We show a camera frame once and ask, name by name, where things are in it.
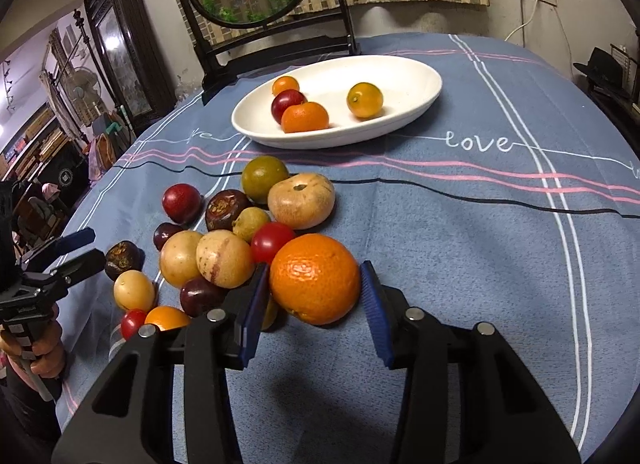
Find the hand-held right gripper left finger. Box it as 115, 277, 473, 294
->
51, 263, 273, 464

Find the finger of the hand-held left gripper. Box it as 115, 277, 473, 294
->
25, 248, 107, 291
20, 227, 97, 266

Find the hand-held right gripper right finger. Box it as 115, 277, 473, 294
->
359, 260, 583, 464

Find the small yellow lemon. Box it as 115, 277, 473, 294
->
260, 294, 279, 331

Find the dark brown chestnut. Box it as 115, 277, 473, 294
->
104, 241, 146, 281

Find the dark red plum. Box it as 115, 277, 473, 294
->
179, 275, 228, 318

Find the small yellow potato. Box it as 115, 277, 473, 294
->
113, 269, 157, 313

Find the tan pink-streaked potato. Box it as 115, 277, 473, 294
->
196, 230, 255, 289

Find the large orange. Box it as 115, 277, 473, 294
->
269, 233, 362, 326

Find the small red cherry tomato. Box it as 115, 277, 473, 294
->
120, 309, 148, 341

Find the dark purple plum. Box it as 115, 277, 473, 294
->
152, 222, 185, 251

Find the small orange mandarin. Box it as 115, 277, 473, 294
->
144, 305, 192, 332

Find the white oval plate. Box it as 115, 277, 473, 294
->
231, 55, 444, 149

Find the person's left forearm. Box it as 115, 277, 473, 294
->
0, 354, 63, 450

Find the person's left hand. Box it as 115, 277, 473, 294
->
0, 305, 67, 386

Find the black box with round logo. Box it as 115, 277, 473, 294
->
40, 144, 91, 205

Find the small yellow-green lime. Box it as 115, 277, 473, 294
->
231, 207, 272, 243

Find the blue striped tablecloth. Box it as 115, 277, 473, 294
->
52, 33, 640, 464

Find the dark brown mangosteen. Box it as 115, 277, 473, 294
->
205, 189, 251, 232

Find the wooden shelf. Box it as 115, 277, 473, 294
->
0, 104, 66, 180

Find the tan persimmon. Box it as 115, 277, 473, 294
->
267, 173, 336, 230

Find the green orange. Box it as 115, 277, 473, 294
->
241, 155, 290, 205

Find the electric fan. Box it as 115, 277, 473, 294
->
64, 67, 103, 106

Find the dark wooden framed cabinet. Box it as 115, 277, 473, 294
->
83, 0, 177, 132

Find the yellow-green mandarin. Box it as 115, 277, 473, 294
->
347, 82, 384, 119

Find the black hat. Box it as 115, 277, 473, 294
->
573, 47, 632, 96

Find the white cable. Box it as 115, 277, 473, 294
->
504, 0, 542, 42

